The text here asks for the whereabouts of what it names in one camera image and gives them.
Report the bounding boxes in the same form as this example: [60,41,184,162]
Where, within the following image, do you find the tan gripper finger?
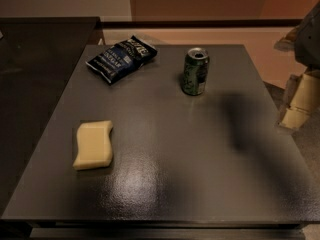
[279,71,320,130]

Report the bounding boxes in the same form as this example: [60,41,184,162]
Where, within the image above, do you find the yellow sponge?
[73,121,113,170]

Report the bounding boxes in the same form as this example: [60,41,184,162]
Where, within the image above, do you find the green soda can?
[182,47,210,96]

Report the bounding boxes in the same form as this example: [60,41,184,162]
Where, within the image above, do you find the blue chip bag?
[86,36,157,84]

